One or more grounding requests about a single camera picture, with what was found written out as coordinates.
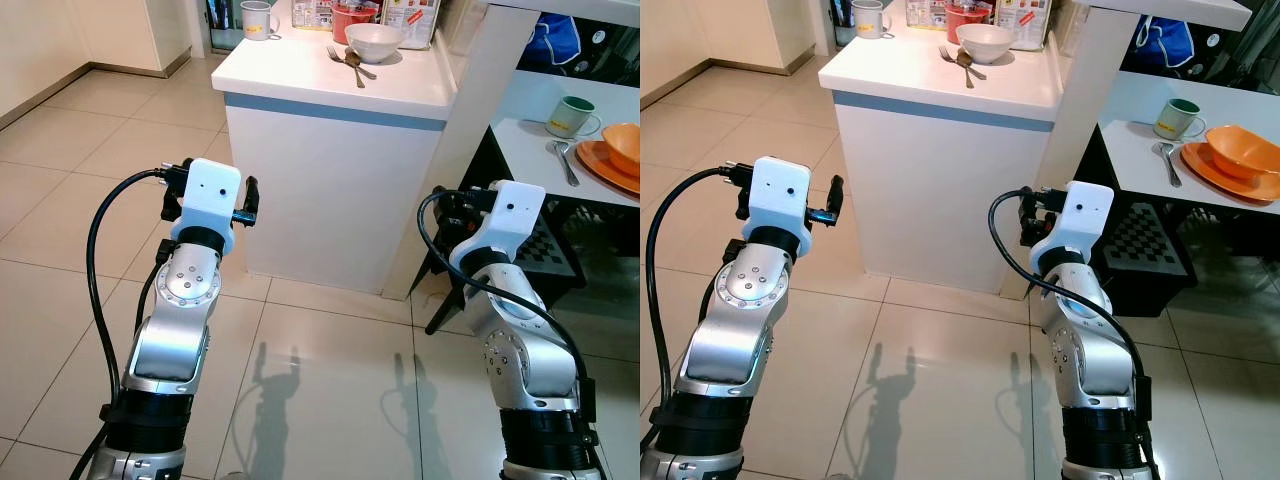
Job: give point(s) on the blue fabric bag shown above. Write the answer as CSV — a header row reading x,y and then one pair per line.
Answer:
x,y
1165,45
555,40

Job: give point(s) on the black chequered storage crate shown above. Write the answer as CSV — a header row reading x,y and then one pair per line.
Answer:
x,y
555,255
1140,250

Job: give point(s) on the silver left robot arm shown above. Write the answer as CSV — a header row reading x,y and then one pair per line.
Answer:
x,y
170,340
735,340

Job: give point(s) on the red container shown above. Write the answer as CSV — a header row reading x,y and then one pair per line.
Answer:
x,y
352,22
965,20

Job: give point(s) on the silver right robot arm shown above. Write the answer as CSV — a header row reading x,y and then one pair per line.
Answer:
x,y
530,370
1095,370

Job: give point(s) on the black electronics rack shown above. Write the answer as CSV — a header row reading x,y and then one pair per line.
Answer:
x,y
1240,40
610,50

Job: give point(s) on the white bowl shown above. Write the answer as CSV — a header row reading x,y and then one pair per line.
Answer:
x,y
985,42
375,40

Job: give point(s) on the cream mug with green inside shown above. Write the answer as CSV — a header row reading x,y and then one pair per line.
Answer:
x,y
1178,120
570,118

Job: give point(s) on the dark metal fork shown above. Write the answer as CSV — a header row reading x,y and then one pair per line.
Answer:
x,y
340,60
950,62

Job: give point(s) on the silver metal fork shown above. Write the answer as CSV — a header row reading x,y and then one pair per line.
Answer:
x,y
1170,165
565,165

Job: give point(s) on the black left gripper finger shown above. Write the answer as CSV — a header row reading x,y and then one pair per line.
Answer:
x,y
834,192
251,192

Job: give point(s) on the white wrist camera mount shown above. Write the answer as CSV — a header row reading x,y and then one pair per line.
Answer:
x,y
780,200
1085,220
208,200
505,225

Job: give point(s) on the orange plate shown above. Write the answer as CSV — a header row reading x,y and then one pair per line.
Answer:
x,y
605,168
1225,178

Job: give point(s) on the large printed carton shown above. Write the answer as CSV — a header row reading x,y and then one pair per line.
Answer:
x,y
1025,20
412,20

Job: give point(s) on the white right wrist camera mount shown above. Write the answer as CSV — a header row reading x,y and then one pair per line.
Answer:
x,y
1085,220
505,225

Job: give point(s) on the brown spoon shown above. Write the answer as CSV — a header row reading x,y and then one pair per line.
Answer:
x,y
966,62
355,62

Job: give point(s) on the small printed carton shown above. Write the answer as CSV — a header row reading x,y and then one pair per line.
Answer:
x,y
925,12
313,12

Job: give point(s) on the white kitchen counter cabinet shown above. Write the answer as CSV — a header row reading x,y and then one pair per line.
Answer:
x,y
940,180
330,180

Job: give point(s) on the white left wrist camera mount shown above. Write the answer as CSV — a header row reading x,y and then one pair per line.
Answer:
x,y
780,200
208,200

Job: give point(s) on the orange bowl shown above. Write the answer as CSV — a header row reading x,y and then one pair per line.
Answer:
x,y
625,145
1245,150

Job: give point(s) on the dark container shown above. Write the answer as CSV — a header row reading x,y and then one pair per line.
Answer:
x,y
222,12
842,12

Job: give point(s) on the grey mug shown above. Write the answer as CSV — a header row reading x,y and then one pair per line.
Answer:
x,y
868,18
257,18

